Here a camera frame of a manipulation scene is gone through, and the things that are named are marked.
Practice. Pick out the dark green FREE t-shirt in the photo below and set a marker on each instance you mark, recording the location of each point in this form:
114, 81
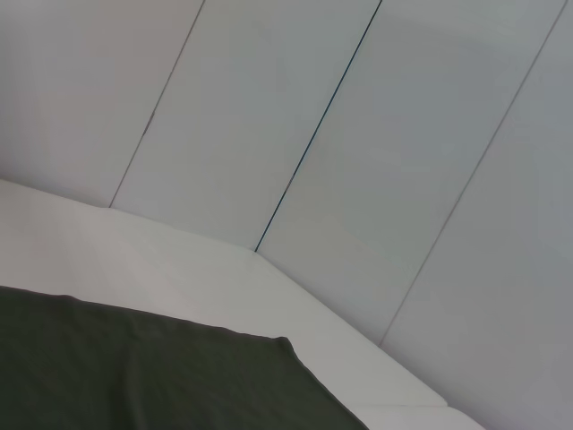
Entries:
134, 372

